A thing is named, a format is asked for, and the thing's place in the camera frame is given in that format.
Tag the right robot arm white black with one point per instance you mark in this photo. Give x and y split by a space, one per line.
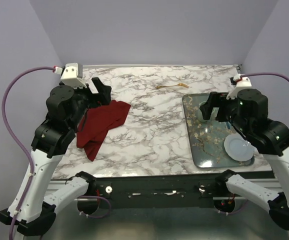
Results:
248 115

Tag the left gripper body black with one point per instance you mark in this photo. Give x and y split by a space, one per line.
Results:
86 98

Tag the light green cup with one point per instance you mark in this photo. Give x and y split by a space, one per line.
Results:
200 114

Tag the gold fork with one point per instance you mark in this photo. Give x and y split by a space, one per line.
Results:
171 86

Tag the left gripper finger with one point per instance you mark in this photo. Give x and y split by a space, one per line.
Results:
94 86
106 94

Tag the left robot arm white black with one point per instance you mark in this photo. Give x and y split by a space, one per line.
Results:
32 213

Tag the pale blue small plate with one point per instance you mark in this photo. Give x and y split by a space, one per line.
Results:
237 148

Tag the dark red cloth napkin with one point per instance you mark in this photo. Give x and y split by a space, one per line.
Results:
97 123

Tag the floral teal serving tray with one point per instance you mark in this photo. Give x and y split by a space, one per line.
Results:
206 139

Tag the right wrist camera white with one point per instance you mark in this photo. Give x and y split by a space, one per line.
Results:
239 83

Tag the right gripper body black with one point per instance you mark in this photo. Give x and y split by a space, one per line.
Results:
227 108

